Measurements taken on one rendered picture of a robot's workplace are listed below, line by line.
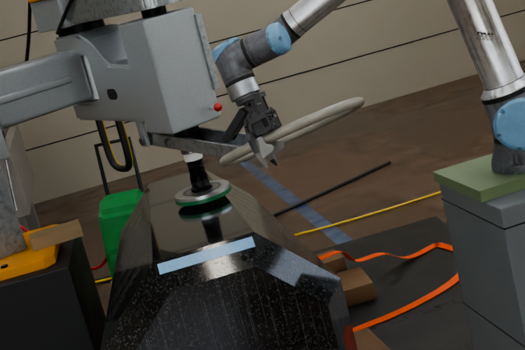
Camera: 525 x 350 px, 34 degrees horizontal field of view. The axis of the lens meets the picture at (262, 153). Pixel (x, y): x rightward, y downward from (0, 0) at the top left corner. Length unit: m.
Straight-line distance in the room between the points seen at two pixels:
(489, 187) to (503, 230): 0.14
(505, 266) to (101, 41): 1.85
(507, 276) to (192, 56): 1.36
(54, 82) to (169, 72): 0.66
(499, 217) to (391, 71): 6.23
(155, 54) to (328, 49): 5.41
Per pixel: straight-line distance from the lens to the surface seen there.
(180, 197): 3.28
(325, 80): 8.42
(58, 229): 3.52
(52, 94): 3.62
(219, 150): 2.98
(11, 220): 3.55
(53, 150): 8.09
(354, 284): 4.12
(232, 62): 2.46
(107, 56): 3.48
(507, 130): 2.40
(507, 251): 2.51
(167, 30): 3.12
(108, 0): 3.25
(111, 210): 4.86
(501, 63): 2.40
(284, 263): 2.80
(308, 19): 2.55
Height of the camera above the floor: 1.67
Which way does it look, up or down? 13 degrees down
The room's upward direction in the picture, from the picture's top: 14 degrees counter-clockwise
